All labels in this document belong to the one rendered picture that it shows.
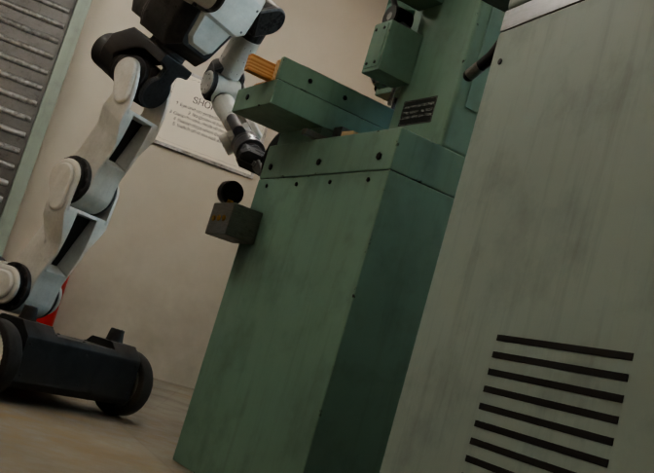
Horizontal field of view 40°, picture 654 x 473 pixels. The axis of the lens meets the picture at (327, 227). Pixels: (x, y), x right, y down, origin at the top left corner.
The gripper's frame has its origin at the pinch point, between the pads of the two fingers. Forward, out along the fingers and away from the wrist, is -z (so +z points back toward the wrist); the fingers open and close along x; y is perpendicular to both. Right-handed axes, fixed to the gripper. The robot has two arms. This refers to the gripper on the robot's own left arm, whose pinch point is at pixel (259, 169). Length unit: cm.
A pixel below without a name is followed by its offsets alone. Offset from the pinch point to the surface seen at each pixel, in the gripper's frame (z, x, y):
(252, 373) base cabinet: -72, 10, -21
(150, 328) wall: 194, -87, -170
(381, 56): -45, 11, 49
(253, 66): -31, 30, 31
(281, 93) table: -36, 22, 29
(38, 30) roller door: 270, 25, -63
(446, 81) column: -59, 2, 53
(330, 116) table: -35.8, 8.8, 29.9
